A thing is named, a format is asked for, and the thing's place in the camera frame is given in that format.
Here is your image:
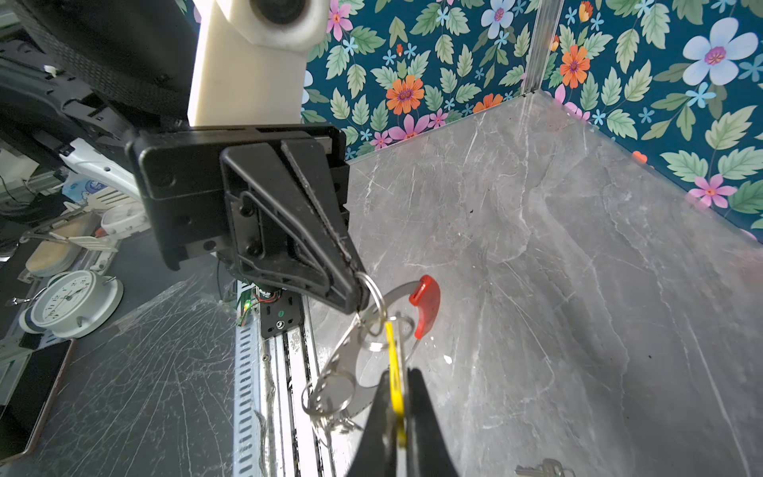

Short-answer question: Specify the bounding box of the black smartphone on desk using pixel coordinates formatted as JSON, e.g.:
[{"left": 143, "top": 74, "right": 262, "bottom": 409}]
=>
[{"left": 1, "top": 340, "right": 76, "bottom": 464}]

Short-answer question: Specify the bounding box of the green key tag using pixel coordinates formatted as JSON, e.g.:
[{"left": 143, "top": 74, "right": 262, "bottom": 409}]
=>
[{"left": 515, "top": 458, "right": 576, "bottom": 477}]

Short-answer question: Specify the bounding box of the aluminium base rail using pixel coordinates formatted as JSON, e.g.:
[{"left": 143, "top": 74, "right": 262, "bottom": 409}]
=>
[{"left": 259, "top": 297, "right": 335, "bottom": 476}]

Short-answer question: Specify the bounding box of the silver metal keyring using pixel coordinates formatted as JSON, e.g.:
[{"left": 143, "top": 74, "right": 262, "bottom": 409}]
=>
[{"left": 301, "top": 272, "right": 419, "bottom": 431}]

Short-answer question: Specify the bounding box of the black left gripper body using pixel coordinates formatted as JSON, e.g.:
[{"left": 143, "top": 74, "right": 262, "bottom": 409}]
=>
[{"left": 126, "top": 123, "right": 349, "bottom": 270}]

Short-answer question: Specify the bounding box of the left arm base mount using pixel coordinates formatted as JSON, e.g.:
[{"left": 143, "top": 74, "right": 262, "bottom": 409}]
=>
[{"left": 256, "top": 285, "right": 305, "bottom": 339}]

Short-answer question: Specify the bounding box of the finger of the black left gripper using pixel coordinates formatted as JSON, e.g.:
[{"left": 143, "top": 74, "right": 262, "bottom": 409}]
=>
[
  {"left": 281, "top": 138, "right": 366, "bottom": 298},
  {"left": 220, "top": 141, "right": 366, "bottom": 314}
]

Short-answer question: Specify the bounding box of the white round clock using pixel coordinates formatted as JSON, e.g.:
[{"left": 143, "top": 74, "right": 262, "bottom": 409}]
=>
[{"left": 19, "top": 270, "right": 124, "bottom": 340}]

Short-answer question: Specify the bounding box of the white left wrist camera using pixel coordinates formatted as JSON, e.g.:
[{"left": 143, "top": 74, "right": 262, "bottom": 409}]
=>
[{"left": 187, "top": 1, "right": 330, "bottom": 127}]

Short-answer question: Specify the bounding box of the red key tag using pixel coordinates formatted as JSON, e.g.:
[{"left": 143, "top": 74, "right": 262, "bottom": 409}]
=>
[{"left": 409, "top": 275, "right": 441, "bottom": 341}]

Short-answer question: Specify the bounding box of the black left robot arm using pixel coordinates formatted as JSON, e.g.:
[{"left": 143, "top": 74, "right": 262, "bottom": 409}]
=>
[{"left": 11, "top": 1, "right": 369, "bottom": 313}]

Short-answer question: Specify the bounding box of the yellow key tag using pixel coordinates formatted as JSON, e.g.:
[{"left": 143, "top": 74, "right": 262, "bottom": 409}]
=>
[{"left": 385, "top": 317, "right": 407, "bottom": 448}]

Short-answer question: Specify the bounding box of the white perforated cable duct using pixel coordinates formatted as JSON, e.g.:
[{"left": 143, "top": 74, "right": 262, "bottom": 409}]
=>
[{"left": 232, "top": 281, "right": 261, "bottom": 476}]

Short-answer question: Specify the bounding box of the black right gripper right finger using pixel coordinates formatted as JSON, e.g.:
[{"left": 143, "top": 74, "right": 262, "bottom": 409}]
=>
[{"left": 407, "top": 369, "right": 458, "bottom": 477}]

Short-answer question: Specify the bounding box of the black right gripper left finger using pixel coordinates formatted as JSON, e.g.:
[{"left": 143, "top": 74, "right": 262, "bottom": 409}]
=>
[{"left": 346, "top": 371, "right": 393, "bottom": 477}]

